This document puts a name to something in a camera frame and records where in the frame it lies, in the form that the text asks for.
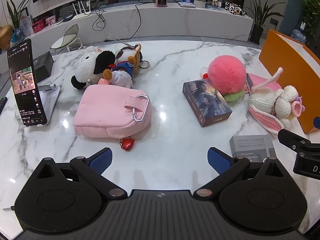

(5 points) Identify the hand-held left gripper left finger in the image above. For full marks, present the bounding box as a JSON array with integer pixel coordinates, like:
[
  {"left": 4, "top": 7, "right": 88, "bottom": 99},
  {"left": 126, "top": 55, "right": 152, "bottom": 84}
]
[{"left": 32, "top": 147, "right": 127, "bottom": 199}]

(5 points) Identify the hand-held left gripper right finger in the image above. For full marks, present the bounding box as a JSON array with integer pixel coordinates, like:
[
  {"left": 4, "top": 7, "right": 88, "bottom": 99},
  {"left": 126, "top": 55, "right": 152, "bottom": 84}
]
[{"left": 194, "top": 147, "right": 288, "bottom": 199}]

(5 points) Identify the crochet bunny toy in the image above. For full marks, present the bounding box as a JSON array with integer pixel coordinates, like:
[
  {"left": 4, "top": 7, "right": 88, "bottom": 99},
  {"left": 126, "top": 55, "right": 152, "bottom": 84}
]
[{"left": 248, "top": 67, "right": 305, "bottom": 132}]

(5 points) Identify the illustrated card box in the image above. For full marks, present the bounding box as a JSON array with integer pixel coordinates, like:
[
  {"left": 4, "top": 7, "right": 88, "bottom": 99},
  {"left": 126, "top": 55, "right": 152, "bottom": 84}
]
[{"left": 182, "top": 78, "right": 233, "bottom": 128}]

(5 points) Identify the orange container box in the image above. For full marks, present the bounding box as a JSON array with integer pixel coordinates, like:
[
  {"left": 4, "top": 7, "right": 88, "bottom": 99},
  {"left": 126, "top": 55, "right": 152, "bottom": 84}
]
[{"left": 259, "top": 29, "right": 320, "bottom": 134}]

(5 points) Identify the pink wallet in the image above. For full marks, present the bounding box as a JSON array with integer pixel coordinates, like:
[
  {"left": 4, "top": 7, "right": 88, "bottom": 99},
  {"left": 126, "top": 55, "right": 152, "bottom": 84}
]
[{"left": 246, "top": 72, "right": 283, "bottom": 95}]

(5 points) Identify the white black-eared plush dog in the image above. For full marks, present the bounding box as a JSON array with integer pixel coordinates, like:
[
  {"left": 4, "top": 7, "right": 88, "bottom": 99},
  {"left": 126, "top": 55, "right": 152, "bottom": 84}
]
[{"left": 71, "top": 46, "right": 117, "bottom": 90}]

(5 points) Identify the red heart charm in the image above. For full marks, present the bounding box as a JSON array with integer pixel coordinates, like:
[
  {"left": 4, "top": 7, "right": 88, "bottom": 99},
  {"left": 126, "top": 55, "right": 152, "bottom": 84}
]
[{"left": 119, "top": 137, "right": 135, "bottom": 152}]

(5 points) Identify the grey notebook box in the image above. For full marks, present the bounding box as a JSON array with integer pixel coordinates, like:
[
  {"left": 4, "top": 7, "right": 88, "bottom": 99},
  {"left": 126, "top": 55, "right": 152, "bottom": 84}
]
[{"left": 230, "top": 134, "right": 277, "bottom": 161}]

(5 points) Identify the pink fabric pouch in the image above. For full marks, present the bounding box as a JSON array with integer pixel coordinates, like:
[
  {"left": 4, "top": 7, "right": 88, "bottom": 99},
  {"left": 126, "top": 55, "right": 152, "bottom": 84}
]
[{"left": 73, "top": 84, "right": 153, "bottom": 139}]

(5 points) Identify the silver carabiner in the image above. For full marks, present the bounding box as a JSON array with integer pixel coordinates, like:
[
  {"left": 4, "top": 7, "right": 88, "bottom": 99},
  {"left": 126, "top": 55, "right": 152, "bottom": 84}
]
[{"left": 124, "top": 95, "right": 150, "bottom": 123}]

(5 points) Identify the white phone stand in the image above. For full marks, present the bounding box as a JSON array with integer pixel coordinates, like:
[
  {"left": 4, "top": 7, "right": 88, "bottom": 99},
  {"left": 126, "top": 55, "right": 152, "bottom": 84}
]
[{"left": 24, "top": 84, "right": 61, "bottom": 128}]

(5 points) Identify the brown plush in sailor outfit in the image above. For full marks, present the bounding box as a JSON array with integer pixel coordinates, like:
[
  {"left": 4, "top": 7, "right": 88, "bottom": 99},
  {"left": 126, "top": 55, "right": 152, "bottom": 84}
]
[{"left": 99, "top": 43, "right": 143, "bottom": 88}]

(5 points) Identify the pink fluffy peach plush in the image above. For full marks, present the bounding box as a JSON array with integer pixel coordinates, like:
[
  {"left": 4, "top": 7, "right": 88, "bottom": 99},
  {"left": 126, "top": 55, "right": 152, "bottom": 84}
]
[{"left": 207, "top": 54, "right": 248, "bottom": 103}]

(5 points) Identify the blue water bottle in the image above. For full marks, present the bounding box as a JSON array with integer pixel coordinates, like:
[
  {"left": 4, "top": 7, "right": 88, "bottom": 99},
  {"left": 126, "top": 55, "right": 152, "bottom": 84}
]
[{"left": 291, "top": 29, "right": 307, "bottom": 43}]

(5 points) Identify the long-leaf plant in black pot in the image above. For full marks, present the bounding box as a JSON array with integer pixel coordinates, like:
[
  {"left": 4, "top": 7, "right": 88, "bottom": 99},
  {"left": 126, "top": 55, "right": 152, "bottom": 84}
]
[{"left": 244, "top": 0, "right": 285, "bottom": 45}]

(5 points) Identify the black smartphone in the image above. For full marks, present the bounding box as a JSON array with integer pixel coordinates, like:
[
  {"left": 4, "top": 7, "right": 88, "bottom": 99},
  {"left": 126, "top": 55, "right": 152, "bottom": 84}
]
[{"left": 7, "top": 39, "right": 47, "bottom": 127}]

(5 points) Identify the black product box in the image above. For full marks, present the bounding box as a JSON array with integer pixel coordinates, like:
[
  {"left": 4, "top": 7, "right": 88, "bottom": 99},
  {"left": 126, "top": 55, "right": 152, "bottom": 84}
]
[{"left": 32, "top": 51, "right": 54, "bottom": 83}]

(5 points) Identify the leafy green plant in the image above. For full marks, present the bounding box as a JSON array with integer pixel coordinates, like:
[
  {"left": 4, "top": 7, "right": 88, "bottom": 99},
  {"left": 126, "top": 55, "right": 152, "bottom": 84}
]
[{"left": 299, "top": 0, "right": 320, "bottom": 44}]

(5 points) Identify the small rolling stool chair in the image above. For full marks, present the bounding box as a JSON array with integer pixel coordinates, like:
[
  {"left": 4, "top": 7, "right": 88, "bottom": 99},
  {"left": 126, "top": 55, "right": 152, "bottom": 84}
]
[{"left": 51, "top": 24, "right": 84, "bottom": 54}]

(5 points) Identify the black white checkered ornament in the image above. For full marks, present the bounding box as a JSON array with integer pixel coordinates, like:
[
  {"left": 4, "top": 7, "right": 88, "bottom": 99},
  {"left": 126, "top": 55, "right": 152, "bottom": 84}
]
[{"left": 223, "top": 1, "right": 247, "bottom": 17}]

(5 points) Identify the white router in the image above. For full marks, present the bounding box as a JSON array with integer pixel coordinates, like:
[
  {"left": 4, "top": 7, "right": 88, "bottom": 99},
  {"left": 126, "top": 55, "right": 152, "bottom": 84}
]
[{"left": 71, "top": 1, "right": 92, "bottom": 20}]

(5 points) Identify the red gift box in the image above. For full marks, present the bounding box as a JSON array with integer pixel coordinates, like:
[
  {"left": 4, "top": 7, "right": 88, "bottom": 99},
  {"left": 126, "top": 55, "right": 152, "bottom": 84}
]
[{"left": 32, "top": 21, "right": 45, "bottom": 34}]

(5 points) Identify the blue plastic bag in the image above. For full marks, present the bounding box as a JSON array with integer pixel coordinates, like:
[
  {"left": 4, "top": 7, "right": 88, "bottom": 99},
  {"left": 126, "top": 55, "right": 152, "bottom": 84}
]
[{"left": 11, "top": 29, "right": 25, "bottom": 43}]

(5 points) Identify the framed picture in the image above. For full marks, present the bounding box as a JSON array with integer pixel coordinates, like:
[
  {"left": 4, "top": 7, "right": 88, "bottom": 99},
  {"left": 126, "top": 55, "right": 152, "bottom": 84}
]
[{"left": 19, "top": 15, "right": 34, "bottom": 37}]

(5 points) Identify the gold vase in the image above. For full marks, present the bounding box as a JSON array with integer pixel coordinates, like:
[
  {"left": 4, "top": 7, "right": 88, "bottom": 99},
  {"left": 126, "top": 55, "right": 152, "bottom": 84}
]
[{"left": 0, "top": 25, "right": 14, "bottom": 47}]

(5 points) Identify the tall green plant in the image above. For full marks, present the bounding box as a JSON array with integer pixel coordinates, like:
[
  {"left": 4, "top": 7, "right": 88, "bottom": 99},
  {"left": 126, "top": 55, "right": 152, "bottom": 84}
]
[{"left": 6, "top": 0, "right": 32, "bottom": 30}]

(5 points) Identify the black router cable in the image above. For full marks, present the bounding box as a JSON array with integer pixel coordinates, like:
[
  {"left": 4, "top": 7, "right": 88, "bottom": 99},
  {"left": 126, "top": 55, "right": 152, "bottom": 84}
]
[{"left": 92, "top": 3, "right": 106, "bottom": 31}]

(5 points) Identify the black heater power cable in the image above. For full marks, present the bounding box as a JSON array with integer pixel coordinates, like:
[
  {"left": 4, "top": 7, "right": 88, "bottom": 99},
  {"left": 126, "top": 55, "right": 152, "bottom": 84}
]
[{"left": 104, "top": 3, "right": 156, "bottom": 42}]

